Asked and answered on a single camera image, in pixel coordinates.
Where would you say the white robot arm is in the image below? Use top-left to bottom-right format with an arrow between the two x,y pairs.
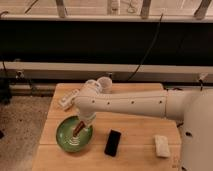
74,80 -> 213,171

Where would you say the green ceramic bowl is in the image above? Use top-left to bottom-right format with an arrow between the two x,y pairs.
56,116 -> 93,153

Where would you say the black smartphone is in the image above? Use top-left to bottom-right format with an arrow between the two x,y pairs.
104,130 -> 121,157

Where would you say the wooden table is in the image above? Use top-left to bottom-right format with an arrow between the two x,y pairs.
32,83 -> 181,171

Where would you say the white sponge block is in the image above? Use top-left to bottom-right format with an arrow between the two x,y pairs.
154,135 -> 170,158

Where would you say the black hanging cable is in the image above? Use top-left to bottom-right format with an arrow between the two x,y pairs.
126,13 -> 165,82

